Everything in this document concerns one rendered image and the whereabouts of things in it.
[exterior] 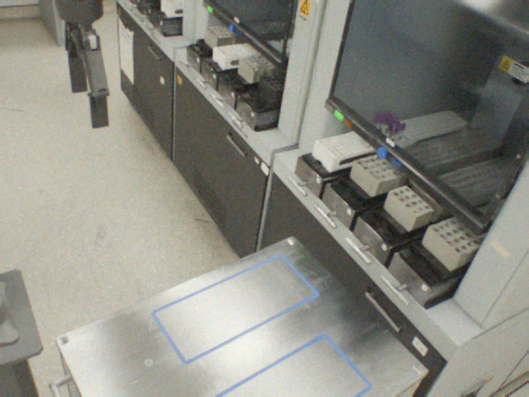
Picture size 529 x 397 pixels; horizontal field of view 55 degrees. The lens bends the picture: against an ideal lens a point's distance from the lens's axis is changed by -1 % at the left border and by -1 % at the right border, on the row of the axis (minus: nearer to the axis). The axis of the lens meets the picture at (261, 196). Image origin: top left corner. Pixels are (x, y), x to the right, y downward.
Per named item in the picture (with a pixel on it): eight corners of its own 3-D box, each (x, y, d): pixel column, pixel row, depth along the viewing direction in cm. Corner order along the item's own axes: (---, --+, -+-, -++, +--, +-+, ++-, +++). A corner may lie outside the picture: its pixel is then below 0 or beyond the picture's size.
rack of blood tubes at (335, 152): (381, 139, 174) (385, 124, 170) (401, 155, 168) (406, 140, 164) (310, 157, 160) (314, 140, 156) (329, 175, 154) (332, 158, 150)
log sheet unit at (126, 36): (120, 68, 309) (117, 10, 287) (135, 89, 292) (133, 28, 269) (116, 69, 308) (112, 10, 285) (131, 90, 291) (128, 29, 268)
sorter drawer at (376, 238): (503, 181, 176) (515, 160, 170) (537, 204, 167) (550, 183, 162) (339, 238, 143) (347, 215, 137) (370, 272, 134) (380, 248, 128)
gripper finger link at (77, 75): (68, 60, 94) (67, 58, 94) (72, 94, 98) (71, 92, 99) (84, 58, 95) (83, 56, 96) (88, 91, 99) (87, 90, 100)
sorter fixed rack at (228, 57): (274, 54, 218) (276, 40, 214) (286, 63, 212) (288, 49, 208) (212, 61, 205) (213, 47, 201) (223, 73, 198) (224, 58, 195)
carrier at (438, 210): (439, 222, 140) (447, 206, 136) (434, 225, 139) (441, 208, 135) (411, 198, 147) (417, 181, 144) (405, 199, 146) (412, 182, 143)
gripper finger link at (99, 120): (105, 89, 87) (106, 91, 86) (108, 124, 91) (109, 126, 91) (87, 92, 86) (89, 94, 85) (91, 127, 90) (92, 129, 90)
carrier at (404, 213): (416, 232, 136) (422, 215, 132) (410, 233, 135) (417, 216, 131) (387, 205, 143) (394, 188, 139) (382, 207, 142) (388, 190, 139)
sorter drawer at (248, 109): (374, 87, 221) (380, 68, 215) (395, 102, 212) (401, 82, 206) (225, 114, 187) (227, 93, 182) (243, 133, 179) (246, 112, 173)
